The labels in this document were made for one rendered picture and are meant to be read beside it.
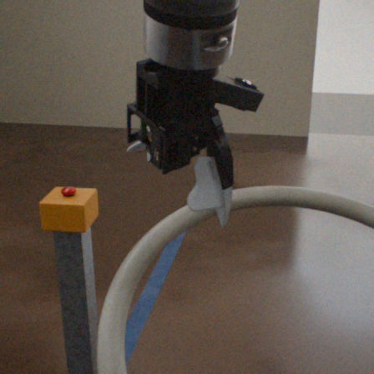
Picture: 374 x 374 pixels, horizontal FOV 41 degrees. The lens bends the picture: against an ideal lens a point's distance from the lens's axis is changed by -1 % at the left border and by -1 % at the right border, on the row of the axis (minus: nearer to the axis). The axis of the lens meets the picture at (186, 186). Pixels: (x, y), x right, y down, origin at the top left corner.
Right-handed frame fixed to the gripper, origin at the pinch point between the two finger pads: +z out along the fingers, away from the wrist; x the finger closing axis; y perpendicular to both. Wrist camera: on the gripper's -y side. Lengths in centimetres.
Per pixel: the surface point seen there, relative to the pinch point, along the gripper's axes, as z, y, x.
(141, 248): 4.3, 8.5, 1.5
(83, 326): 82, -1, -38
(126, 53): 250, -284, -438
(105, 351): 4.6, 19.6, 10.7
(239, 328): 176, -88, -46
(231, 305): 184, -99, -62
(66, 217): 49, -5, -49
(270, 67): 237, -395, -302
